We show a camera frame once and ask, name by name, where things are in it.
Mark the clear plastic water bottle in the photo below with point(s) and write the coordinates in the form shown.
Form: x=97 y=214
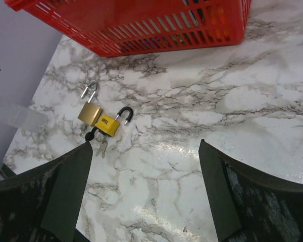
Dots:
x=22 y=117

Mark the yellow black padlock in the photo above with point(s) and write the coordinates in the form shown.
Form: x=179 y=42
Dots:
x=107 y=125

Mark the small silver keys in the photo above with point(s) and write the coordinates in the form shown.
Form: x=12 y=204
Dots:
x=102 y=147

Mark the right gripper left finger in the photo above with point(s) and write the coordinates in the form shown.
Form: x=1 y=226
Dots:
x=43 y=204

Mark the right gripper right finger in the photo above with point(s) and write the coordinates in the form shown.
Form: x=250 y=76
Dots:
x=248 y=204

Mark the brass padlock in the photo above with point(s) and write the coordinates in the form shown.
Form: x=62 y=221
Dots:
x=90 y=111

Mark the red plastic shopping basket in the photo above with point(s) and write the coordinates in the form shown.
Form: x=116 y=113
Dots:
x=116 y=28

